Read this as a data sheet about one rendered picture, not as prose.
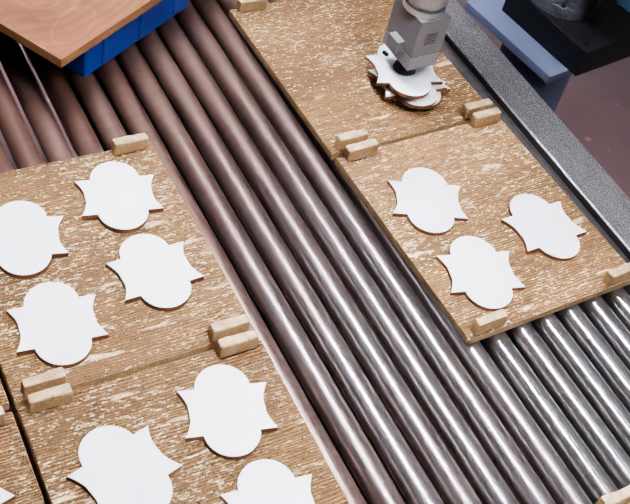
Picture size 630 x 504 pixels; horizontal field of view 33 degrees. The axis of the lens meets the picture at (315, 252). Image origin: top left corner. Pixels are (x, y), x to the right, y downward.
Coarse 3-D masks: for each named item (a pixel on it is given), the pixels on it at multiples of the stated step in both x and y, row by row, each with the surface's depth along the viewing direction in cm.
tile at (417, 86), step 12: (384, 48) 196; (372, 60) 193; (384, 60) 194; (384, 72) 191; (420, 72) 193; (432, 72) 194; (384, 84) 190; (396, 84) 190; (408, 84) 190; (420, 84) 191; (432, 84) 193; (408, 96) 189; (420, 96) 189
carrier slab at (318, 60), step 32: (288, 0) 208; (320, 0) 210; (352, 0) 212; (384, 0) 214; (256, 32) 199; (288, 32) 201; (320, 32) 203; (352, 32) 205; (384, 32) 207; (288, 64) 195; (320, 64) 197; (352, 64) 198; (448, 64) 204; (288, 96) 190; (320, 96) 191; (352, 96) 192; (384, 96) 194; (448, 96) 197; (320, 128) 185; (352, 128) 186; (384, 128) 188; (416, 128) 190
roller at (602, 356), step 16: (576, 304) 171; (560, 320) 171; (576, 320) 169; (576, 336) 168; (592, 336) 167; (592, 352) 166; (608, 352) 165; (608, 368) 164; (624, 368) 164; (608, 384) 164; (624, 384) 162; (624, 400) 162
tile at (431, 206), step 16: (416, 176) 180; (432, 176) 181; (400, 192) 177; (416, 192) 178; (432, 192) 178; (448, 192) 179; (400, 208) 174; (416, 208) 175; (432, 208) 176; (448, 208) 176; (416, 224) 173; (432, 224) 173; (448, 224) 174
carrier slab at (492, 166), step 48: (432, 144) 188; (480, 144) 190; (384, 192) 177; (480, 192) 182; (528, 192) 184; (432, 240) 172; (432, 288) 165; (528, 288) 169; (576, 288) 171; (480, 336) 161
